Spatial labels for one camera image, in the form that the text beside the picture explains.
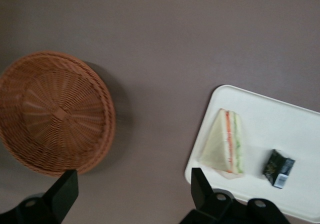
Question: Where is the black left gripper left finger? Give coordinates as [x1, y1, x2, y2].
[0, 168, 80, 224]

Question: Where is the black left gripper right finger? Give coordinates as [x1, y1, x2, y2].
[179, 167, 291, 224]

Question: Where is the triangle sandwich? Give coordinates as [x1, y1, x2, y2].
[198, 108, 245, 182]

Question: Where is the round brown wicker basket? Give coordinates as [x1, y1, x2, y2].
[0, 50, 117, 178]

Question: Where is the cream plastic tray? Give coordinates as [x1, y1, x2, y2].
[183, 84, 320, 223]

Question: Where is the small black barcode packet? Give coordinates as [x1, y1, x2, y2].
[261, 148, 297, 190]

